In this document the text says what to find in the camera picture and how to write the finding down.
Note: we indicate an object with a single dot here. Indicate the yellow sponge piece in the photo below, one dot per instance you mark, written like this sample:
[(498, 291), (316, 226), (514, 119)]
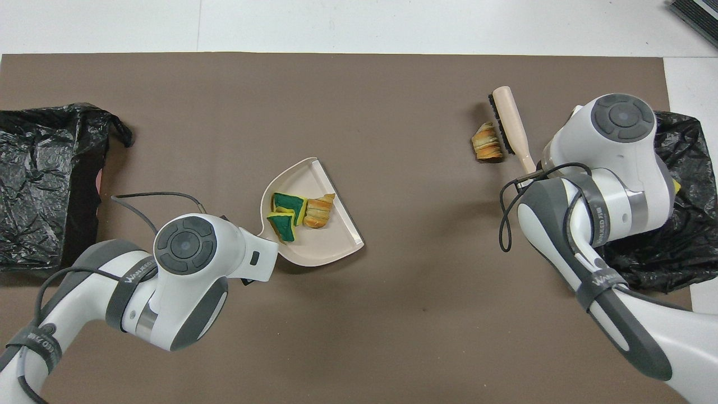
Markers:
[(281, 228), (290, 205), (676, 186)]

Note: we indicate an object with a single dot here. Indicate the beige plastic dustpan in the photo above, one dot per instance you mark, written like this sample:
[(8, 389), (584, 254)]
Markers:
[(325, 247)]

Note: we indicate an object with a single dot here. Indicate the striped croissant piece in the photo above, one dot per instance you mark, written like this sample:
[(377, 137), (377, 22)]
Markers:
[(320, 211)]

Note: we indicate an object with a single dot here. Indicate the striped bread slices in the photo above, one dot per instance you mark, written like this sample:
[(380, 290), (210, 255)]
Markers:
[(487, 143)]

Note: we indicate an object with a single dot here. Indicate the beige brush black bristles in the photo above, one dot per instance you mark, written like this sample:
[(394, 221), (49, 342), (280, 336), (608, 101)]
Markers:
[(513, 126)]

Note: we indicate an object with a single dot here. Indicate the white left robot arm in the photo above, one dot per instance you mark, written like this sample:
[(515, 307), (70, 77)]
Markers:
[(185, 292)]

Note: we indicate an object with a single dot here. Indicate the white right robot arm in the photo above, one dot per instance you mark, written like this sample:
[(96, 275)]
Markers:
[(617, 146)]

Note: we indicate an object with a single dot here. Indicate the bin with black bag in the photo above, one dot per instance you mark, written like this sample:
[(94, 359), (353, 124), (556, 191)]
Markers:
[(39, 196), (673, 252)]

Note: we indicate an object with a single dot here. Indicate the brown table mat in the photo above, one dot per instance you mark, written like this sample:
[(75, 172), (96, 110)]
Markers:
[(392, 325)]

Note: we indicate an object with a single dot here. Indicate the dark ribbed grey panel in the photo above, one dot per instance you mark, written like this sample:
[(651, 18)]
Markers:
[(701, 14)]

